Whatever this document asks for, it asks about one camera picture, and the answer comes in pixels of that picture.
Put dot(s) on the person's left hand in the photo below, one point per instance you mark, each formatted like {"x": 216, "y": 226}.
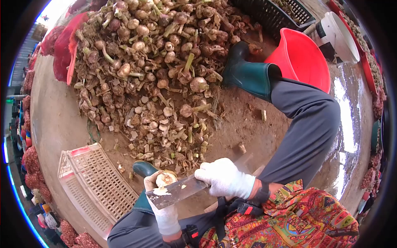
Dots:
{"x": 166, "y": 217}

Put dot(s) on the person's right hand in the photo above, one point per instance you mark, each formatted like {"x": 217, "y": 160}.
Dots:
{"x": 226, "y": 181}

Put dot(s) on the person's right fingers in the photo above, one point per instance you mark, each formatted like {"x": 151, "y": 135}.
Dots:
{"x": 211, "y": 173}

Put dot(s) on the person's left fingers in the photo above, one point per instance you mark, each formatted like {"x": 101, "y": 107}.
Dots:
{"x": 151, "y": 183}

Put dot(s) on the trimmed garlic bulb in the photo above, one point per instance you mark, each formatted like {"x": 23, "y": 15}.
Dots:
{"x": 166, "y": 179}

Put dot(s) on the steel cleaver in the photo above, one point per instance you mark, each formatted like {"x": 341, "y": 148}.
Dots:
{"x": 176, "y": 192}

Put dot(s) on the black wrist band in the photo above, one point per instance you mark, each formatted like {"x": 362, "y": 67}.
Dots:
{"x": 189, "y": 235}
{"x": 262, "y": 193}

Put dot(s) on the beige plastic crate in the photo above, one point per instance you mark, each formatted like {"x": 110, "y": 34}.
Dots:
{"x": 93, "y": 186}

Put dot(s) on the red mesh sack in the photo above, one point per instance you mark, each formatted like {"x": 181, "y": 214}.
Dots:
{"x": 62, "y": 52}
{"x": 69, "y": 232}

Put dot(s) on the person's body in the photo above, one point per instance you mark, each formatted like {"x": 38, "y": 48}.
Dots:
{"x": 294, "y": 223}

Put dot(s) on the row of red mesh sacks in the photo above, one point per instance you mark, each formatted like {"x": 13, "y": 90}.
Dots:
{"x": 34, "y": 173}
{"x": 377, "y": 105}

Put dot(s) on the pile of garlic bulbs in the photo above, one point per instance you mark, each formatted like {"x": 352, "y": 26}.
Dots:
{"x": 145, "y": 62}

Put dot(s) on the red plastic bowl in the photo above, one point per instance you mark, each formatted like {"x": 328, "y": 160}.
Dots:
{"x": 71, "y": 66}

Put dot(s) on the red plastic bucket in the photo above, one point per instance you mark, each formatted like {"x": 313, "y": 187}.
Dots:
{"x": 300, "y": 59}

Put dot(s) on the black plastic crate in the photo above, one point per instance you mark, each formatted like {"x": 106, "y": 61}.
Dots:
{"x": 266, "y": 15}

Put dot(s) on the red tray of garlic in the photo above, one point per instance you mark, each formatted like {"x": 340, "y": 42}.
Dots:
{"x": 367, "y": 73}

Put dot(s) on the white plastic bucket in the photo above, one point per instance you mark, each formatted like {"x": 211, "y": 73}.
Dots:
{"x": 336, "y": 34}

